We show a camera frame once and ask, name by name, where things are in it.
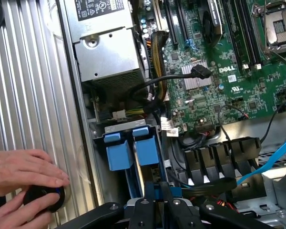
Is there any blue disk carrier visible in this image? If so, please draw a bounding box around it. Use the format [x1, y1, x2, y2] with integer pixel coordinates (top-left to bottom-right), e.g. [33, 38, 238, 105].
[103, 133, 134, 198]

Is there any metal disk bay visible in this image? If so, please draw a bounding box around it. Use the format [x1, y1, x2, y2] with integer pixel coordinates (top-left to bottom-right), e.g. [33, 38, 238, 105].
[92, 119, 174, 203]

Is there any person's hand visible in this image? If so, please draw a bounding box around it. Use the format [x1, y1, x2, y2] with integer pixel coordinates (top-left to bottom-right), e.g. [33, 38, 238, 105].
[0, 188, 61, 229]
[0, 149, 70, 197]

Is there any black plastic fan shroud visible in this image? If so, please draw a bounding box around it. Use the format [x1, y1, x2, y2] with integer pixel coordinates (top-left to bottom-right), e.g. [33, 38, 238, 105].
[181, 136, 262, 186]

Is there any metal optical drive cage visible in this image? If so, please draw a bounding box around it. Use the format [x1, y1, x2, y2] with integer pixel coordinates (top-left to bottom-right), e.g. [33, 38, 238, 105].
[233, 152, 286, 229]

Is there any open grey PC case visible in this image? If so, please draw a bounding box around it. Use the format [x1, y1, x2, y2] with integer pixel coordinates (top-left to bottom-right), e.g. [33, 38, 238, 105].
[54, 0, 286, 229]

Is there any green motherboard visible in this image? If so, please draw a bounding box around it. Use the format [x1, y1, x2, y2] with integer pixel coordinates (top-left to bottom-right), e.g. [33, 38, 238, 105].
[133, 0, 286, 134]

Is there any silver chipset heatsink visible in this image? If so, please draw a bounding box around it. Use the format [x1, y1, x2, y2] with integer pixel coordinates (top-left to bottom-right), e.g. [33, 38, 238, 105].
[181, 61, 213, 91]

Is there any grey power supply unit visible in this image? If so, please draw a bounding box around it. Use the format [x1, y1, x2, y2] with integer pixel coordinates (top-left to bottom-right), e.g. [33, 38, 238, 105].
[61, 0, 148, 96]

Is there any black RAM slot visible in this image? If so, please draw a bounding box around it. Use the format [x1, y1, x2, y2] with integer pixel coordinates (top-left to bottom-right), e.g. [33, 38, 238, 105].
[223, 0, 250, 71]
[235, 0, 263, 70]

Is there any black expansion slot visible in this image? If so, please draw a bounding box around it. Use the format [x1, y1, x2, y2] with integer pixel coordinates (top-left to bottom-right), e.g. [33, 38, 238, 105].
[163, 0, 179, 46]
[175, 0, 190, 42]

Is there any CPU socket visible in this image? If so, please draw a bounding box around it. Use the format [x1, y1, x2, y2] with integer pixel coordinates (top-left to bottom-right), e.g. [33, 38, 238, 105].
[251, 0, 286, 62]

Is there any blue SATA wire black plug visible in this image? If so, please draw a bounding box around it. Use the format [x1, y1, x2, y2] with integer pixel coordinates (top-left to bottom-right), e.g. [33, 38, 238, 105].
[235, 127, 286, 186]

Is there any black power plug wire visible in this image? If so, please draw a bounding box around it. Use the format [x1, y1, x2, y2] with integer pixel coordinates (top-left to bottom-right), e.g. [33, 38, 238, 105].
[128, 64, 212, 103]

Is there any braided power wire bundle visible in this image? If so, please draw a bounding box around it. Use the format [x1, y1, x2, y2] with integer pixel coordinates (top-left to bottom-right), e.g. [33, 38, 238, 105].
[143, 31, 170, 115]

